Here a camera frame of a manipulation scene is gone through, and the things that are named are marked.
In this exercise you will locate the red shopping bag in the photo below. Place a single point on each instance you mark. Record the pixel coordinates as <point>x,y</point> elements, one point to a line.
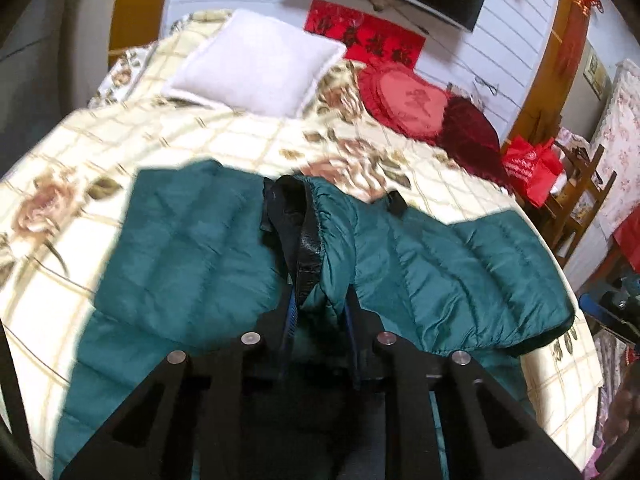
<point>525,170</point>

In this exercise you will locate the grey wardrobe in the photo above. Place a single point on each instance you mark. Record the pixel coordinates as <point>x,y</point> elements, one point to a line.
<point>40,60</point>

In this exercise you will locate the wooden door frame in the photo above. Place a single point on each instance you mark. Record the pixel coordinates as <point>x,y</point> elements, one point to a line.
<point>555,60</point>

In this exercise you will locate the wooden door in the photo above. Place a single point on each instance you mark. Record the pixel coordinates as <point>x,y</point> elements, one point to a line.
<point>135,5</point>

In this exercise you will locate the floral curtain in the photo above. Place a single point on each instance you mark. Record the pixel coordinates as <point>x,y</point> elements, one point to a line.
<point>620,150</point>

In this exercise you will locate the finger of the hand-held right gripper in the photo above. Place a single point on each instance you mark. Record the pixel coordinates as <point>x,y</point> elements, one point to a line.
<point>602,312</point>

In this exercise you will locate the dark red velvet cushion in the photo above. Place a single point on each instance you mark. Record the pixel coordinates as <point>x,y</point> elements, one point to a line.
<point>472,140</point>

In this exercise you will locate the framed wall picture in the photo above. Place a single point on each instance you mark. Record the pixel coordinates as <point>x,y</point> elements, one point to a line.
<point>596,70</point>

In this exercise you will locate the bed with floral plaid sheet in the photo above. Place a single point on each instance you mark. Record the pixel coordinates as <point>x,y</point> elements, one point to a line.
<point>75,140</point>

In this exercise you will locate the red wall banner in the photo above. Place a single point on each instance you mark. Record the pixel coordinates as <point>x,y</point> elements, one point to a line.
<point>380,40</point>

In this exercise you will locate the green puffer jacket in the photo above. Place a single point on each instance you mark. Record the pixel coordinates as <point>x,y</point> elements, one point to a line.
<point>190,260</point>

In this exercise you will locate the wooden chair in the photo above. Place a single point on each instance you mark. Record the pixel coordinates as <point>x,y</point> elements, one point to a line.
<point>590,185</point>

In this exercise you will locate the red heart-shaped cushion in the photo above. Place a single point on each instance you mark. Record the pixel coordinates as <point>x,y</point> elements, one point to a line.
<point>405,97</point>

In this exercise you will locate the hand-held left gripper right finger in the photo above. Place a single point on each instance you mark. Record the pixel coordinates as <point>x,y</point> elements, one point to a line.
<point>354,332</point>

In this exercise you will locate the white pillow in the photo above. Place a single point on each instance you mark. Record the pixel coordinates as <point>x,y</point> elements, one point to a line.
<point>260,60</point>

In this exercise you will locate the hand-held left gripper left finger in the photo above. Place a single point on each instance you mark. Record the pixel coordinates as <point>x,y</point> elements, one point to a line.
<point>210,400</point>

